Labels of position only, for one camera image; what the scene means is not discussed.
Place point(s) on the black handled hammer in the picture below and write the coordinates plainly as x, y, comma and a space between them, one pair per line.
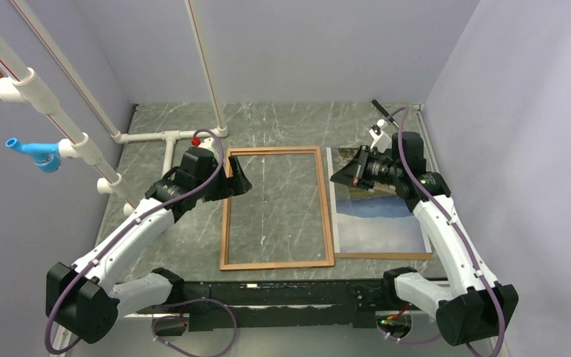
380, 108

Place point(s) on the landscape photo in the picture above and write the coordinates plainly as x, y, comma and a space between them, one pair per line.
375, 224

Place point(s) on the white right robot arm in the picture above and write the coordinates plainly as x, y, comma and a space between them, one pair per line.
476, 305

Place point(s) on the wooden picture frame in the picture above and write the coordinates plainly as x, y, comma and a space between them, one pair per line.
329, 261

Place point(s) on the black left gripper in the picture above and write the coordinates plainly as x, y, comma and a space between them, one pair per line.
235, 186

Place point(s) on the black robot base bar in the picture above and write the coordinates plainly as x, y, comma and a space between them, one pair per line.
210, 305

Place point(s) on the white pvc pipe stand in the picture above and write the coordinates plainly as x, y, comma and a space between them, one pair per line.
24, 85

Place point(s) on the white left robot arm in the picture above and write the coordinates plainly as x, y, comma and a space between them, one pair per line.
87, 297

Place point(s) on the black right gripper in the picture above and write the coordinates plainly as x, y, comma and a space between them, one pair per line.
352, 173

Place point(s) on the blue faucet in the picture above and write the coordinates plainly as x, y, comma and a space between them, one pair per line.
46, 157

